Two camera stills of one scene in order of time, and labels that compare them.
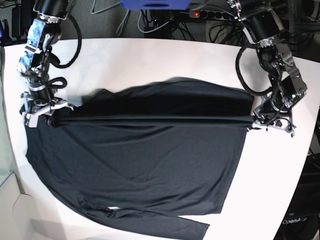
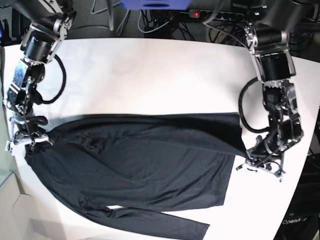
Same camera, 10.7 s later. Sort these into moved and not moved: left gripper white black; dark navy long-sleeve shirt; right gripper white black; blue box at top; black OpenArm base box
Moved: left gripper white black; dark navy long-sleeve shirt; right gripper white black
Not moved: blue box at top; black OpenArm base box
